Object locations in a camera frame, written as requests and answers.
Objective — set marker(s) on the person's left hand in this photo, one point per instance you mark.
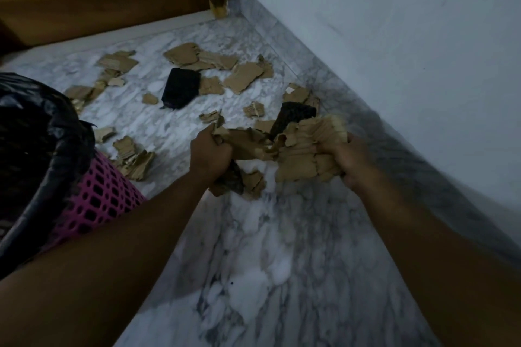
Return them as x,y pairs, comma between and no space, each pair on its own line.
207,157

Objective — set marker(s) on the person's right hand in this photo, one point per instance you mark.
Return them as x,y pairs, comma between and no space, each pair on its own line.
355,161

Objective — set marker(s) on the person's right fingers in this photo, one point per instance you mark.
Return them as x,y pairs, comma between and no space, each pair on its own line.
330,151

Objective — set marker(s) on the person's left fingers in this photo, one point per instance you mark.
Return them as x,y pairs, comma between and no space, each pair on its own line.
224,153

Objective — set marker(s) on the brown cardboard piece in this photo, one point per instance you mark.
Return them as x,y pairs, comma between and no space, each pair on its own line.
246,143

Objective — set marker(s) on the bundle of torn cardboard strips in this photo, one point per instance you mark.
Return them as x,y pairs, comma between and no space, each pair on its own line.
303,147

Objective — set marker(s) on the dark foam scrap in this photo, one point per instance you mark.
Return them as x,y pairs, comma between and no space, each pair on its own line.
230,184

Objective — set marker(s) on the person's left forearm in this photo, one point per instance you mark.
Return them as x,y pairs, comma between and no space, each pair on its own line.
101,269

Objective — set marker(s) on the person's right forearm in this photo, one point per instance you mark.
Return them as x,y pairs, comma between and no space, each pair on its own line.
439,269

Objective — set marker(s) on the black textured foam piece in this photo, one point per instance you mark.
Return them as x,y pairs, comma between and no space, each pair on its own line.
291,115

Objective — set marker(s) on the scattered torn cardboard scraps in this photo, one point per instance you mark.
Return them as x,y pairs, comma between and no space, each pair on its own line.
242,76

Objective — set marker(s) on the pink plastic mesh basket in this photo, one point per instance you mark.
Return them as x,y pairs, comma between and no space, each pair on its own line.
99,196

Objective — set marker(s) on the black plastic garbage bag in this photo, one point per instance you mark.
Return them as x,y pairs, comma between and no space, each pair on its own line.
36,155

